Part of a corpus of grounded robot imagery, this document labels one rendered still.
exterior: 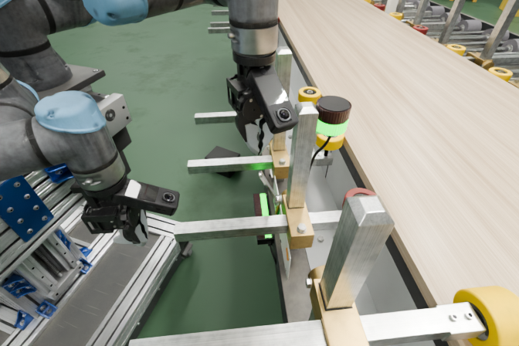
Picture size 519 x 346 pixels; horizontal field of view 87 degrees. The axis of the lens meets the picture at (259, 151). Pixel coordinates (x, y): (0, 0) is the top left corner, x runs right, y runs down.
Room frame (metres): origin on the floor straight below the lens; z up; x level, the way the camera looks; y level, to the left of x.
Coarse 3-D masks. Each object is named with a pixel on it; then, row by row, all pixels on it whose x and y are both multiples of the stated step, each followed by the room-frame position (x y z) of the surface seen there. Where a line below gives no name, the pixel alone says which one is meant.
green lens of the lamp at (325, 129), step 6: (318, 120) 0.40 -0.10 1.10; (318, 126) 0.40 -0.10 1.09; (324, 126) 0.39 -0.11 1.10; (330, 126) 0.39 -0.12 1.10; (336, 126) 0.39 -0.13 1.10; (342, 126) 0.39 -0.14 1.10; (324, 132) 0.39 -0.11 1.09; (330, 132) 0.39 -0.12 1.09; (336, 132) 0.39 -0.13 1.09; (342, 132) 0.39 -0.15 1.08
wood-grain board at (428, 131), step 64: (320, 0) 2.39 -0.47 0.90; (320, 64) 1.14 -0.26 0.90; (384, 64) 1.14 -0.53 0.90; (448, 64) 1.14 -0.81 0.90; (384, 128) 0.67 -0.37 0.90; (448, 128) 0.67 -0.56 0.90; (512, 128) 0.67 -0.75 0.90; (384, 192) 0.42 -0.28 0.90; (448, 192) 0.42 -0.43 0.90; (512, 192) 0.42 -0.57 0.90; (448, 256) 0.26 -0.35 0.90; (512, 256) 0.26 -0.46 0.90
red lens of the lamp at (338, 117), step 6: (324, 96) 0.45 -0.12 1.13; (318, 108) 0.41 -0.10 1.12; (324, 114) 0.40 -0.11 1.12; (330, 114) 0.39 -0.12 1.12; (336, 114) 0.39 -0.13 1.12; (342, 114) 0.39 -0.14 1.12; (348, 114) 0.40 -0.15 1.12; (324, 120) 0.39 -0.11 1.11; (330, 120) 0.39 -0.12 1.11; (336, 120) 0.39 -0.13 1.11; (342, 120) 0.39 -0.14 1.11
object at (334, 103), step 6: (330, 96) 0.44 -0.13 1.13; (336, 96) 0.44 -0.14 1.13; (318, 102) 0.42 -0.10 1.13; (324, 102) 0.42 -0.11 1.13; (330, 102) 0.42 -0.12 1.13; (336, 102) 0.42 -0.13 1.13; (342, 102) 0.42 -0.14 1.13; (348, 102) 0.42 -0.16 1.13; (324, 108) 0.40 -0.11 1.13; (330, 108) 0.40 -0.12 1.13; (336, 108) 0.40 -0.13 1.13; (342, 108) 0.40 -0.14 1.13; (348, 108) 0.40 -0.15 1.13; (318, 132) 0.40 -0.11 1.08; (330, 138) 0.42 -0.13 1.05; (324, 144) 0.42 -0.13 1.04; (318, 150) 0.42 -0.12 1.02; (312, 162) 0.42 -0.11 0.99
